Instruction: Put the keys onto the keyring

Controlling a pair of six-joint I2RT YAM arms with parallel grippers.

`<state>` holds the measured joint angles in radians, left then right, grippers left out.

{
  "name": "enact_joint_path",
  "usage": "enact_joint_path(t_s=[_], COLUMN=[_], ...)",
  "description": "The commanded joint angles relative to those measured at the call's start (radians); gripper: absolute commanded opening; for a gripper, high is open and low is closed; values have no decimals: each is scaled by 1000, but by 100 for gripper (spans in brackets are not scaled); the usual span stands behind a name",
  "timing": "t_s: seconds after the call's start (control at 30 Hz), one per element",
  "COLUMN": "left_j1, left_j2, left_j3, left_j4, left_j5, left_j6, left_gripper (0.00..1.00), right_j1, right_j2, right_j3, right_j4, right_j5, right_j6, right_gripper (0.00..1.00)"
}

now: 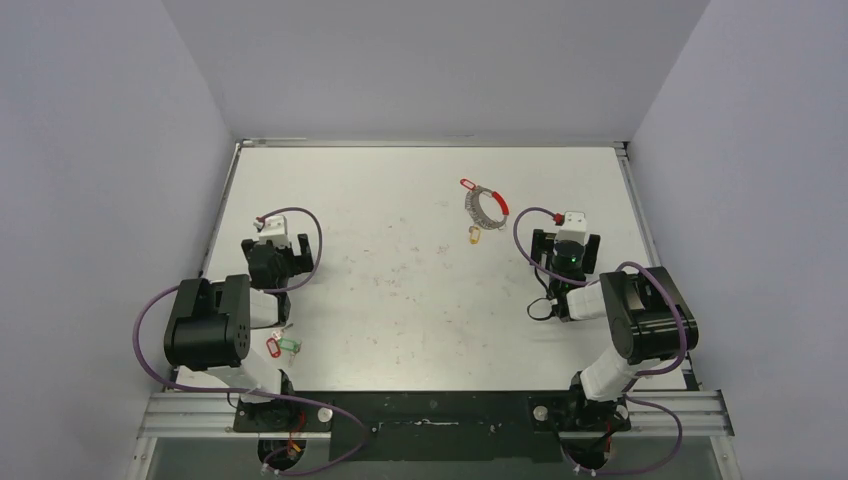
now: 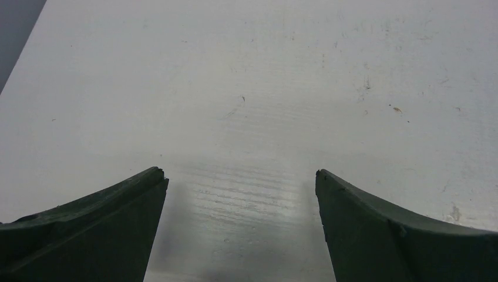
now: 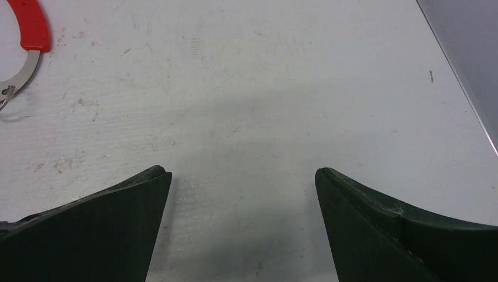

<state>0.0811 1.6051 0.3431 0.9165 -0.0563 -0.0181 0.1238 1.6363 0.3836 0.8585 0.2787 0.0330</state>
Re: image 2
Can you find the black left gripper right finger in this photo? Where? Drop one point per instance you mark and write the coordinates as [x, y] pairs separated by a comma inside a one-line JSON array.
[[371, 239]]

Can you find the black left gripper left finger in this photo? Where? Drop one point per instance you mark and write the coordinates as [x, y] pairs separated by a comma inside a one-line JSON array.
[[105, 236]]

